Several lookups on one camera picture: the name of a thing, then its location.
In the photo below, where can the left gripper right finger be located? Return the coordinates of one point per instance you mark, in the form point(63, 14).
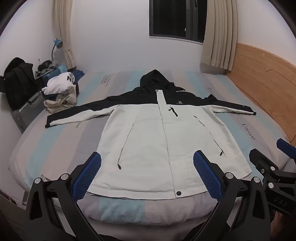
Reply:
point(210, 174)

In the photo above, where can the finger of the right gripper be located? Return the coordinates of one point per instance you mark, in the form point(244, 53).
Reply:
point(286, 148)
point(261, 162)

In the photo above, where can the black backpack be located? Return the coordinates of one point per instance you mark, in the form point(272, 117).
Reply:
point(18, 83)

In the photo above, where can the grey hard suitcase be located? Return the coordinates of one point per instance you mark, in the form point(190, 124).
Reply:
point(29, 111)

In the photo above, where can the wooden headboard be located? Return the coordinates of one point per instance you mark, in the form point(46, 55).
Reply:
point(269, 81)

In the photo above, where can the beige curtain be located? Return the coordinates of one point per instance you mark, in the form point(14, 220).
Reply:
point(221, 33)
point(62, 14)

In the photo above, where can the beige folded garment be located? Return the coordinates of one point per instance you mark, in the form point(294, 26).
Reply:
point(65, 100)

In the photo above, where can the right beige curtain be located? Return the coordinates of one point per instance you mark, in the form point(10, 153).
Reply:
point(221, 33)

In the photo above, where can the white and black hooded jacket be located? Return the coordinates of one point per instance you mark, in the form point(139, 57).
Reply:
point(151, 135)

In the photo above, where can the blue folded clothes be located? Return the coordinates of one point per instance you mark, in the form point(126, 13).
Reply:
point(78, 74)

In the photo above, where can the teal suitcase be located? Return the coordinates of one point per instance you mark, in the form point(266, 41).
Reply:
point(53, 73)

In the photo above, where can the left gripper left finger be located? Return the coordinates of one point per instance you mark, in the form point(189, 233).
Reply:
point(83, 175)

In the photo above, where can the left beige curtain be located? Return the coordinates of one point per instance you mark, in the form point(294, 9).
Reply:
point(62, 14)

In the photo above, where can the blue desk lamp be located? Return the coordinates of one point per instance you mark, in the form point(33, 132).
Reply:
point(58, 44)

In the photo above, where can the white printed shirt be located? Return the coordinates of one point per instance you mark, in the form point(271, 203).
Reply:
point(60, 84)

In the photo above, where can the dark window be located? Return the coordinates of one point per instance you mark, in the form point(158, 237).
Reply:
point(179, 19)

